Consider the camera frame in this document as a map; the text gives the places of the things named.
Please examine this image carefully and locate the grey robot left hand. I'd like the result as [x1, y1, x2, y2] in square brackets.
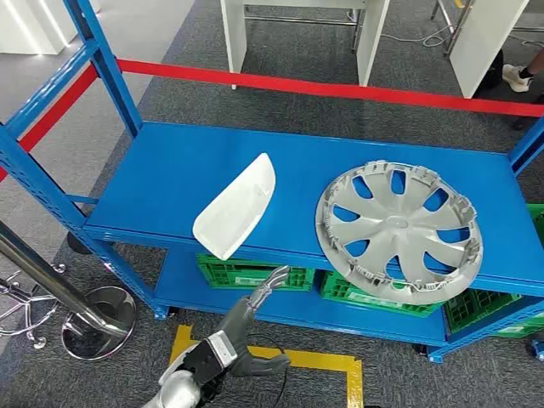
[219, 265, 291, 379]

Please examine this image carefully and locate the white plastic car part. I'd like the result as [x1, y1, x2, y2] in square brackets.
[192, 152, 276, 262]

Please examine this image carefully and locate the blue metal shelf rack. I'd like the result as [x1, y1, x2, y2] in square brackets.
[0, 0, 544, 365]

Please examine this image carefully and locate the green plastic crate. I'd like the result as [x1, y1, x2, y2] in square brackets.
[493, 314, 544, 340]
[195, 253, 315, 292]
[443, 203, 544, 334]
[318, 269, 443, 320]

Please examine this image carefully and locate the yellow floor tape rectangle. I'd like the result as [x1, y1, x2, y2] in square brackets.
[168, 324, 364, 408]

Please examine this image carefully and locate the silver wheel hubcap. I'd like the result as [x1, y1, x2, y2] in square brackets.
[315, 160, 484, 307]

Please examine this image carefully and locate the red barrier belt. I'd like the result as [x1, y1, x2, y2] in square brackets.
[115, 58, 544, 119]
[0, 63, 100, 184]

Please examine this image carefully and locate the white table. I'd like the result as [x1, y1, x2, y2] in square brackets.
[449, 0, 530, 99]
[220, 0, 391, 90]

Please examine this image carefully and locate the white block with light strip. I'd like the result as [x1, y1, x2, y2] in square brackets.
[0, 0, 103, 56]

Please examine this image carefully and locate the person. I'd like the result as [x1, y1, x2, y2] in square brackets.
[502, 49, 544, 94]

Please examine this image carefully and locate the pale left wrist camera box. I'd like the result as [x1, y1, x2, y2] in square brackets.
[207, 331, 238, 368]

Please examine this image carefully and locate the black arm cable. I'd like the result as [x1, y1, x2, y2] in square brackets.
[244, 334, 293, 408]

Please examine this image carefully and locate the white floor cable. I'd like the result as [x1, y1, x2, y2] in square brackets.
[379, 23, 457, 49]

